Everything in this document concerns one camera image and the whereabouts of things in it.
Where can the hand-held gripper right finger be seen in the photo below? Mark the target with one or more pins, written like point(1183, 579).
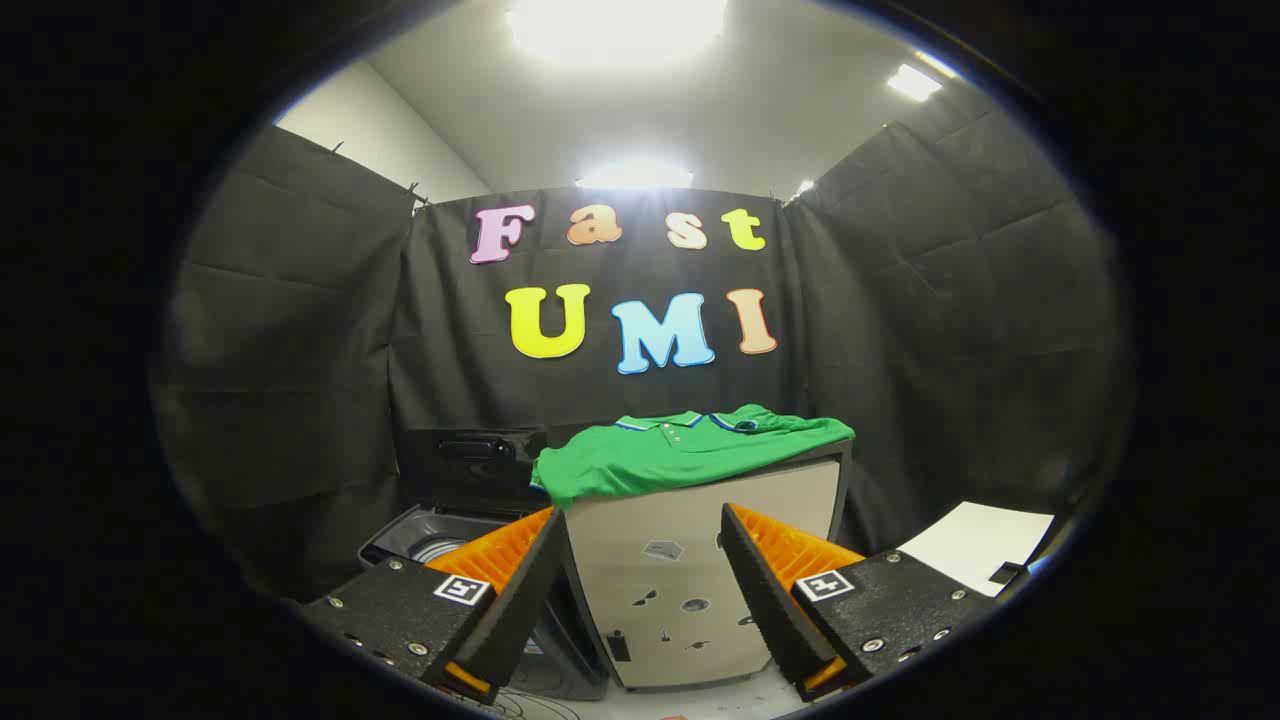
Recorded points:
point(765, 600)

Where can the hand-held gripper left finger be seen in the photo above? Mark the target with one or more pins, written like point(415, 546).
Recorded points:
point(520, 600)

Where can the green polo shirt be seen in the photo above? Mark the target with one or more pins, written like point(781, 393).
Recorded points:
point(680, 455)

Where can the beige cabinet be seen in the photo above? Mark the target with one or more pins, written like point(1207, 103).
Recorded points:
point(650, 590)

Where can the black backdrop cloth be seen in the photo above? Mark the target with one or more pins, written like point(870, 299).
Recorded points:
point(480, 390)

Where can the small black object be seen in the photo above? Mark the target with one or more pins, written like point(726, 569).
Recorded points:
point(1008, 574)

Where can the long ceiling light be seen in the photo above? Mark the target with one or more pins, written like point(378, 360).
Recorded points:
point(633, 177)

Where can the rectangular ceiling light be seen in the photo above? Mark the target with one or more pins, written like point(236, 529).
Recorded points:
point(914, 82)

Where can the large round ceiling light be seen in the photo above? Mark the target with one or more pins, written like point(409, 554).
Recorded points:
point(615, 25)

